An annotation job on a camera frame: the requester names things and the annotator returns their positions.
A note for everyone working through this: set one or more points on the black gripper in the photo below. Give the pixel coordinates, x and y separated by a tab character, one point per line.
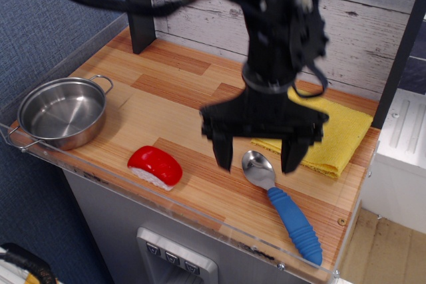
263	110

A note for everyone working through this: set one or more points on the blue handled metal spoon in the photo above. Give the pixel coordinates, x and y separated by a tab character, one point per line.
259	172

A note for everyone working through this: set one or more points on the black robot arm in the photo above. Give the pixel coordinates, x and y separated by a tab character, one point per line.
285	37

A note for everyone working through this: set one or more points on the yellow folded cloth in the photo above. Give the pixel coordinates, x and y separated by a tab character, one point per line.
342	134

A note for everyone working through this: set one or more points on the red white toy sushi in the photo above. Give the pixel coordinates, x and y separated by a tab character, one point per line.
155	166

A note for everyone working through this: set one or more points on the white toy sink unit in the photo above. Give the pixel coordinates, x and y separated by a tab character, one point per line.
395	184

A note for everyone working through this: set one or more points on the silver dispenser button panel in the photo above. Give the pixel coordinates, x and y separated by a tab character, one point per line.
166	261

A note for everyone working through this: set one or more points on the stainless steel pot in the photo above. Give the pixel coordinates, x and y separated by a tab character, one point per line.
65	113

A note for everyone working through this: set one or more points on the yellow object bottom left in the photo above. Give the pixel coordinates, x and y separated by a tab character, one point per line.
31	279

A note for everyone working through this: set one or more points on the dark grey right post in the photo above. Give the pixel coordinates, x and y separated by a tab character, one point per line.
407	42

